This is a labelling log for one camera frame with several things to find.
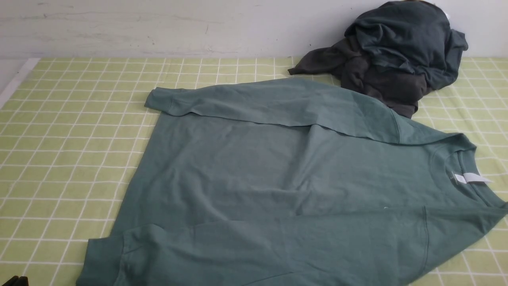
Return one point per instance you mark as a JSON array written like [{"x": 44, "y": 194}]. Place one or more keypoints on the green long-sleeved shirt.
[{"x": 291, "y": 182}]

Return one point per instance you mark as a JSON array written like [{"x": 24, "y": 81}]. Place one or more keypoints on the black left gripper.
[{"x": 17, "y": 281}]

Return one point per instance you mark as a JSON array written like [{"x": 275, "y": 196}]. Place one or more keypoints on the dark teal crumpled garment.
[{"x": 412, "y": 36}]

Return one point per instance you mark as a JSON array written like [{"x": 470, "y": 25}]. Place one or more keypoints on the dark grey crumpled garment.
[{"x": 347, "y": 62}]

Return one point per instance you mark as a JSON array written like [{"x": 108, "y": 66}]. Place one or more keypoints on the green checkered tablecloth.
[{"x": 73, "y": 131}]

